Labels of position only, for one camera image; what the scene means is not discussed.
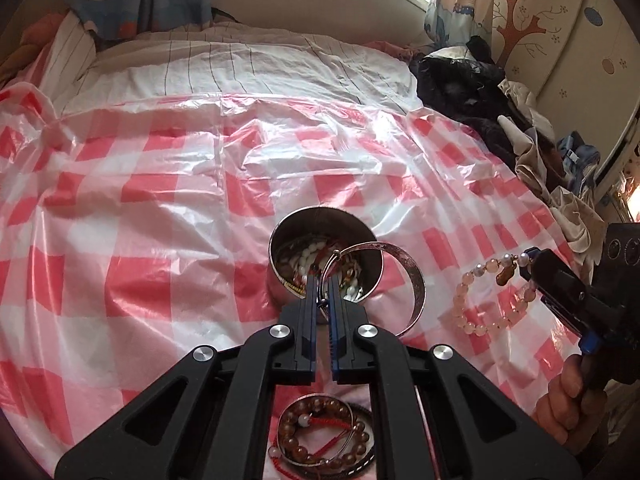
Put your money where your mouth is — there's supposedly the thin silver wire bangle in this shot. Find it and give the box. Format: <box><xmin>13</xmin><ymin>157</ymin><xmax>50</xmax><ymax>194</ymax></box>
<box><xmin>268</xmin><ymin>394</ymin><xmax>375</xmax><ymax>479</ymax></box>

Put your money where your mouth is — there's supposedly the pink bead bracelet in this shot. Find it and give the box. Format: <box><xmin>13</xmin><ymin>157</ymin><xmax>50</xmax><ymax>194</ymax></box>
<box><xmin>452</xmin><ymin>251</ymin><xmax>539</xmax><ymax>337</ymax></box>

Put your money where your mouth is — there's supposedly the brown bead bracelet red cord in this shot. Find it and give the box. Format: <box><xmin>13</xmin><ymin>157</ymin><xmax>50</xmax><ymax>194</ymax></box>
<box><xmin>267</xmin><ymin>394</ymin><xmax>372</xmax><ymax>478</ymax></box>

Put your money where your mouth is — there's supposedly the wide silver bangle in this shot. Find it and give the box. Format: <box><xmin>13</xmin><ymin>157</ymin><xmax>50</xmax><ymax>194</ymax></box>
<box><xmin>317</xmin><ymin>242</ymin><xmax>426</xmax><ymax>337</ymax></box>

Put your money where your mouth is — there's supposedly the right hand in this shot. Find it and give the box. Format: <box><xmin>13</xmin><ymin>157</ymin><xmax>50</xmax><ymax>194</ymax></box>
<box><xmin>532</xmin><ymin>354</ymin><xmax>608</xmax><ymax>455</ymax></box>

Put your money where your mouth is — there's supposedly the round silver metal tin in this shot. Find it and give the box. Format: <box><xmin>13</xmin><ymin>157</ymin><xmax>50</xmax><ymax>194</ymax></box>
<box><xmin>267</xmin><ymin>206</ymin><xmax>384</xmax><ymax>307</ymax></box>

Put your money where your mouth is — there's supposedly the pile of beige clothes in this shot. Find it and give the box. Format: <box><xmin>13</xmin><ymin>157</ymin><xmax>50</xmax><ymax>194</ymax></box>
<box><xmin>498</xmin><ymin>79</ymin><xmax>606</xmax><ymax>281</ymax></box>

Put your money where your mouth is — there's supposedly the red white checkered plastic sheet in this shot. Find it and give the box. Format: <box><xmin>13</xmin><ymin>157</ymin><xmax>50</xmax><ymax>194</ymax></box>
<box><xmin>1</xmin><ymin>82</ymin><xmax>577</xmax><ymax>471</ymax></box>

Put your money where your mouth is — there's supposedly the black jacket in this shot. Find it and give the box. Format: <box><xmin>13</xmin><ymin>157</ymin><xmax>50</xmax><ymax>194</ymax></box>
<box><xmin>409</xmin><ymin>36</ymin><xmax>532</xmax><ymax>169</ymax></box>

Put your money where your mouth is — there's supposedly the wardrobe with tree decoration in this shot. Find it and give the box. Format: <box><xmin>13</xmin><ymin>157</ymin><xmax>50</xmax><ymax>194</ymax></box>
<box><xmin>488</xmin><ymin>0</ymin><xmax>639</xmax><ymax>186</ymax></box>

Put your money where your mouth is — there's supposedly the blue whale curtain right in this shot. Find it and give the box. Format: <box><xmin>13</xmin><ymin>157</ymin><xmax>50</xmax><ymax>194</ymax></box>
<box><xmin>424</xmin><ymin>0</ymin><xmax>491</xmax><ymax>49</ymax></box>

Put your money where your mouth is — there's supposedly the white striped bed quilt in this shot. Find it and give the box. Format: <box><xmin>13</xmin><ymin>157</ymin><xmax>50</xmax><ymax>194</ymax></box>
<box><xmin>37</xmin><ymin>13</ymin><xmax>421</xmax><ymax>115</ymax></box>

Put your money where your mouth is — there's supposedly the orange pink pillow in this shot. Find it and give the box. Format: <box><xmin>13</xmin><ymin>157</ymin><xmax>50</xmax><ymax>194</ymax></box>
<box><xmin>1</xmin><ymin>13</ymin><xmax>65</xmax><ymax>86</ymax></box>

